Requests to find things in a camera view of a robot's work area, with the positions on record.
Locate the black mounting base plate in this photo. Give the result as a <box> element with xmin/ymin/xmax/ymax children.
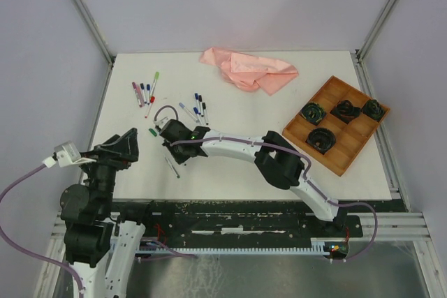
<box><xmin>115</xmin><ymin>200</ymin><xmax>364</xmax><ymax>247</ymax></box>

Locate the black coiled cable bundle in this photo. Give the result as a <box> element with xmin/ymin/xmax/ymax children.
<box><xmin>307</xmin><ymin>127</ymin><xmax>338</xmax><ymax>154</ymax></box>
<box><xmin>361</xmin><ymin>99</ymin><xmax>389</xmax><ymax>121</ymax></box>
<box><xmin>330</xmin><ymin>99</ymin><xmax>361</xmax><ymax>125</ymax></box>

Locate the green-tipped white pen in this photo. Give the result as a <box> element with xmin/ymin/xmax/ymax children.
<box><xmin>164</xmin><ymin>156</ymin><xmax>180</xmax><ymax>179</ymax></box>

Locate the wooden compartment tray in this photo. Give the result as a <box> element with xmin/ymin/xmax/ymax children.
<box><xmin>282</xmin><ymin>76</ymin><xmax>390</xmax><ymax>177</ymax></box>

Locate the pink cloth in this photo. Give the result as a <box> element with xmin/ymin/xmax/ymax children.
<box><xmin>199</xmin><ymin>47</ymin><xmax>298</xmax><ymax>96</ymax></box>

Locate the magenta capped pen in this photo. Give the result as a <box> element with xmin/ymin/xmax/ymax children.
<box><xmin>132</xmin><ymin>82</ymin><xmax>143</xmax><ymax>107</ymax></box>

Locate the red capped pen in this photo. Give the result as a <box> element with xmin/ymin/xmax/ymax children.
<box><xmin>145</xmin><ymin>96</ymin><xmax>155</xmax><ymax>119</ymax></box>

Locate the aluminium frame post right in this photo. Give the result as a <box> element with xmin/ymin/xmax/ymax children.
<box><xmin>356</xmin><ymin>0</ymin><xmax>399</xmax><ymax>62</ymax></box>

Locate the aluminium frame post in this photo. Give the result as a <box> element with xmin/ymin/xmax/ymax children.
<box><xmin>71</xmin><ymin>0</ymin><xmax>115</xmax><ymax>64</ymax></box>
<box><xmin>356</xmin><ymin>0</ymin><xmax>399</xmax><ymax>62</ymax></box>

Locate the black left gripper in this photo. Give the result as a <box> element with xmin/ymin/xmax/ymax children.
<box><xmin>75</xmin><ymin>126</ymin><xmax>140</xmax><ymax>214</ymax></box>

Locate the green black coiled bundle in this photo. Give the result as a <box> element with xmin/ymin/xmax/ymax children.
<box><xmin>300</xmin><ymin>102</ymin><xmax>326</xmax><ymax>126</ymax></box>

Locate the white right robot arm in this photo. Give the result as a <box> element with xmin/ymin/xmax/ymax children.
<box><xmin>155</xmin><ymin>118</ymin><xmax>347</xmax><ymax>236</ymax></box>

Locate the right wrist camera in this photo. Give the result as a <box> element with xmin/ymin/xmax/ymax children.
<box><xmin>154</xmin><ymin>117</ymin><xmax>170</xmax><ymax>133</ymax></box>

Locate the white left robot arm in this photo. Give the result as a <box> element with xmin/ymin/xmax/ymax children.
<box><xmin>55</xmin><ymin>128</ymin><xmax>154</xmax><ymax>297</ymax></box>

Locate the aluminium frame post left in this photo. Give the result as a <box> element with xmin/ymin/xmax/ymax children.
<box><xmin>71</xmin><ymin>0</ymin><xmax>115</xmax><ymax>64</ymax></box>

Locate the light green capped pen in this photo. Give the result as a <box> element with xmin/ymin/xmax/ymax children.
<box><xmin>151</xmin><ymin>71</ymin><xmax>160</xmax><ymax>96</ymax></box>

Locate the pink capped pen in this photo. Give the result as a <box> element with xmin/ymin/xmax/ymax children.
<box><xmin>140</xmin><ymin>83</ymin><xmax>147</xmax><ymax>105</ymax></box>

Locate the white cable duct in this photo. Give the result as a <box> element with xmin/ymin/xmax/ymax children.
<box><xmin>136</xmin><ymin>241</ymin><xmax>329</xmax><ymax>256</ymax></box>

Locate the green pen cap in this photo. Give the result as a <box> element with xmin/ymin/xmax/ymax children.
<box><xmin>149</xmin><ymin>128</ymin><xmax>158</xmax><ymax>137</ymax></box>

